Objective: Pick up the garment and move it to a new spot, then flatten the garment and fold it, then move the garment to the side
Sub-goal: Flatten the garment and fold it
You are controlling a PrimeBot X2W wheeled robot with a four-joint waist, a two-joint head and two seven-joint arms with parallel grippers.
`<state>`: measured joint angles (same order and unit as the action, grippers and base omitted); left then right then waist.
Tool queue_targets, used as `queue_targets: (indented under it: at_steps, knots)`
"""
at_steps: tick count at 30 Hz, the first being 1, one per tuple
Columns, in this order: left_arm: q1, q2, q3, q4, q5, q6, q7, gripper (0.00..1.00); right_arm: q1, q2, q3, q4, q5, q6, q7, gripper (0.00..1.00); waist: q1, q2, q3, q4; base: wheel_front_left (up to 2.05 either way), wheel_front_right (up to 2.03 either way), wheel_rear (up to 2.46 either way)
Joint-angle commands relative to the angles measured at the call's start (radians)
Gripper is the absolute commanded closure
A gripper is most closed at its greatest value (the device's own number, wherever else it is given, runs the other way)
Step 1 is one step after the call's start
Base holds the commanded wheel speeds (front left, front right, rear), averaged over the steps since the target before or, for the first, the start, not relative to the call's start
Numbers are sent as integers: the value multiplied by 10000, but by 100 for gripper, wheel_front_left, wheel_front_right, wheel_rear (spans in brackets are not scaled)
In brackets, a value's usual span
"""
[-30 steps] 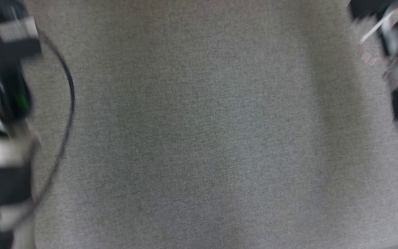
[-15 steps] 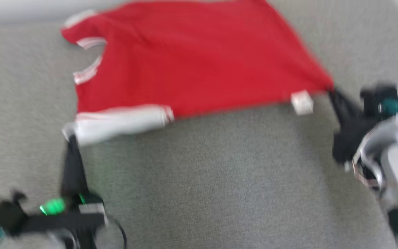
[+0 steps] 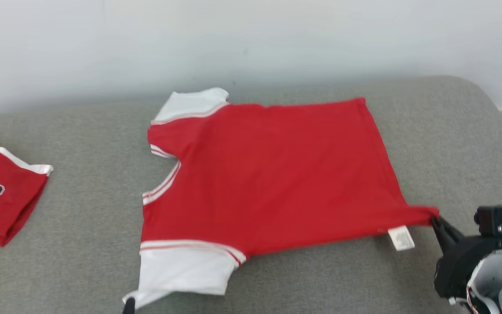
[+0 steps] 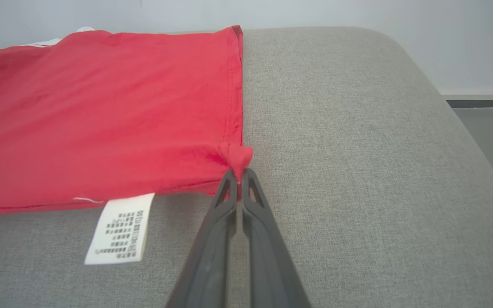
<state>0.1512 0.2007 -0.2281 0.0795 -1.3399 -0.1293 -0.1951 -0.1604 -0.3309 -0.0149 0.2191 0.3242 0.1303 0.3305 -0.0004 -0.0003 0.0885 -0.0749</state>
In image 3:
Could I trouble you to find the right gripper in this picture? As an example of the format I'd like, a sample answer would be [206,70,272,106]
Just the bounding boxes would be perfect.
[431,215,502,314]

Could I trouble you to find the red shorts with number print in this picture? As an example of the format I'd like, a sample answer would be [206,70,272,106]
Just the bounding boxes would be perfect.
[0,133,54,301]

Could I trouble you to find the red shirt with white sleeves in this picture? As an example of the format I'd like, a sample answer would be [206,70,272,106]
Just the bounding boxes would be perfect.
[122,87,440,310]

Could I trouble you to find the grey fabric sofa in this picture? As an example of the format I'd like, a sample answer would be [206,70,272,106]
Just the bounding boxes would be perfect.
[0,75,502,314]

